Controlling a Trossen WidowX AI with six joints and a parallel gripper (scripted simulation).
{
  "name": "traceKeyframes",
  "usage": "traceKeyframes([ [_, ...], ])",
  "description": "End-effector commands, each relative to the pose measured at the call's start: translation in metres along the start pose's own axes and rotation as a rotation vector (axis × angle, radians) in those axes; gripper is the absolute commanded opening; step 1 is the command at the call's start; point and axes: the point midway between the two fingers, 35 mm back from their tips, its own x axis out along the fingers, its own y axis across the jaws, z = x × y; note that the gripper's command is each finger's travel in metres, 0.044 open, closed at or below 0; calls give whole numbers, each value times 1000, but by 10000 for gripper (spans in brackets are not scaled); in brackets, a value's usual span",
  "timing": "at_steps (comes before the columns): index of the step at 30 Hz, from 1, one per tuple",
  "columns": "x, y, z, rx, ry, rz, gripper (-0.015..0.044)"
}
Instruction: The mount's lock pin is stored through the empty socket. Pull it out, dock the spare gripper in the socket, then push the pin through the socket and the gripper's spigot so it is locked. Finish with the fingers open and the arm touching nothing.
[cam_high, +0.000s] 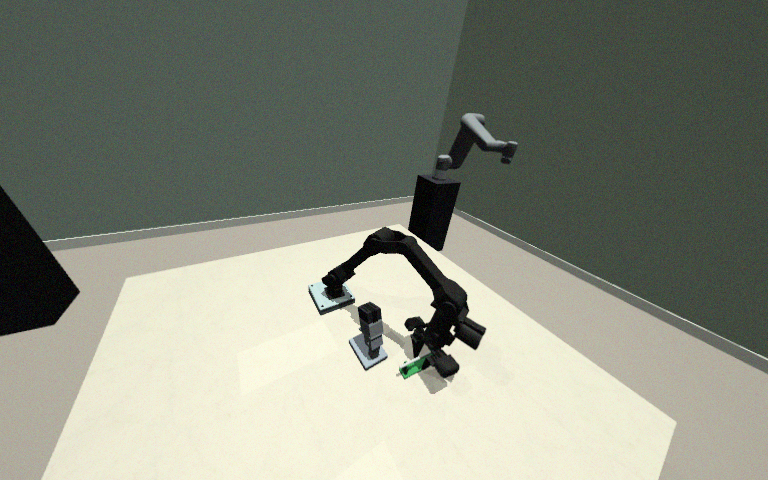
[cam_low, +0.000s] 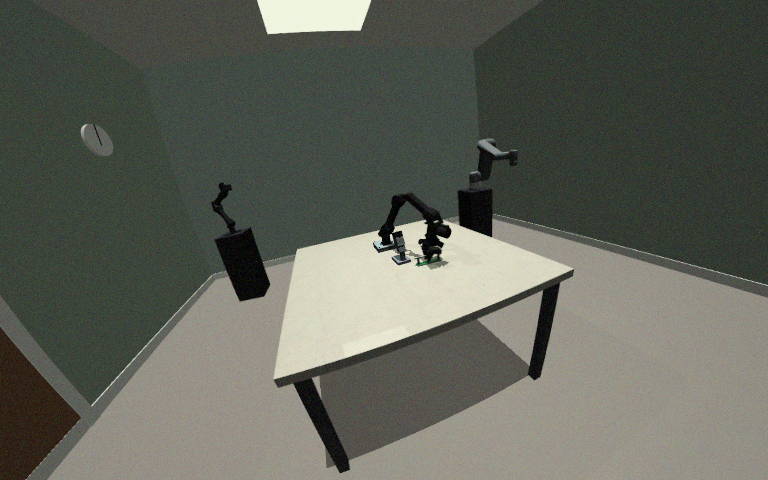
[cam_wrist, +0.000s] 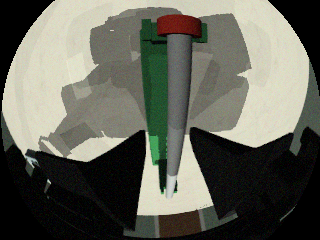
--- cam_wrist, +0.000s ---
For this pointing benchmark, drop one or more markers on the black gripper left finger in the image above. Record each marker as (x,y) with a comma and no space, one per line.
(112,180)

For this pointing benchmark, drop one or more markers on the grey pin with red cap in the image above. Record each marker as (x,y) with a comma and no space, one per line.
(179,30)

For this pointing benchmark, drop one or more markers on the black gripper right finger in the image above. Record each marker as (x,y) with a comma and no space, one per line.
(230,169)

